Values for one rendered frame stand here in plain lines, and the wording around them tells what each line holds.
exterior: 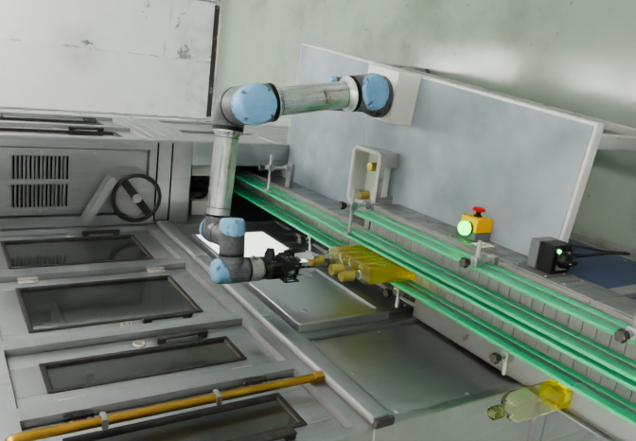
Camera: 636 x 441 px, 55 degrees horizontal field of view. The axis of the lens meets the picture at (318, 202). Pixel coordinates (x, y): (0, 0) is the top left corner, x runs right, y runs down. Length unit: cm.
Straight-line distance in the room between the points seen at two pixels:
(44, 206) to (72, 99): 280
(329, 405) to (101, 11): 437
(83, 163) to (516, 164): 168
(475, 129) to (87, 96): 395
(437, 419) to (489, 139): 87
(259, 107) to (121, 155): 106
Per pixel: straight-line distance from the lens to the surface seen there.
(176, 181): 275
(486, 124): 198
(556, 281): 170
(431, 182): 215
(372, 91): 195
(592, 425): 170
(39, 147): 260
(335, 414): 151
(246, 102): 173
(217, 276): 179
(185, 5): 562
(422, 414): 155
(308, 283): 215
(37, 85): 535
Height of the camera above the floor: 222
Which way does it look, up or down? 32 degrees down
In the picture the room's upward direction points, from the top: 91 degrees counter-clockwise
